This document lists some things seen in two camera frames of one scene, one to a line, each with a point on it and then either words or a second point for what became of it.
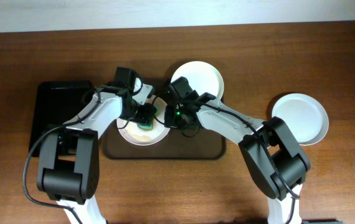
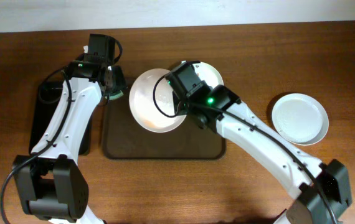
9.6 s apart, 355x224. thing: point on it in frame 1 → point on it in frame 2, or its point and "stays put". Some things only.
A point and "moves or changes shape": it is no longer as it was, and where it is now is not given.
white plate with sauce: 132,133 moves or changes shape
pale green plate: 306,114 stays put
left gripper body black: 146,115 → 117,82
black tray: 58,102 stays put
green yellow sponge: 148,126 moves or changes shape
